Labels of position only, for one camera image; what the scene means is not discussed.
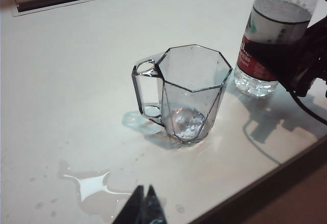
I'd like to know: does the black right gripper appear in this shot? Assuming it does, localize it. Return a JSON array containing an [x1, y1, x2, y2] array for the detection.
[[245, 14, 327, 98]]

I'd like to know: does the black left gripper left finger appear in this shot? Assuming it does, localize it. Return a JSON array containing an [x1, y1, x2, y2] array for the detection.
[[111, 185, 145, 224]]

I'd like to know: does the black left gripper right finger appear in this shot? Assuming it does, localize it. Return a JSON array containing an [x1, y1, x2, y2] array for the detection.
[[143, 184, 169, 224]]

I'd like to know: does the clear red-label water bottle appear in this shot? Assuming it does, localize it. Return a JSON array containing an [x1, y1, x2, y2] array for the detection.
[[234, 0, 322, 97]]

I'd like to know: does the spilled water puddle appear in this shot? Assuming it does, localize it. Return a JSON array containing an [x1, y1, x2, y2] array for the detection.
[[57, 159, 137, 218]]

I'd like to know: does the clear faceted glass mug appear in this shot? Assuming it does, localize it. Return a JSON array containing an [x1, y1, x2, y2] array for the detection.
[[131, 44, 233, 147]]

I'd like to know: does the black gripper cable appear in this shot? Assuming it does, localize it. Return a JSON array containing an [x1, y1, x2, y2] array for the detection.
[[288, 88, 327, 124]]

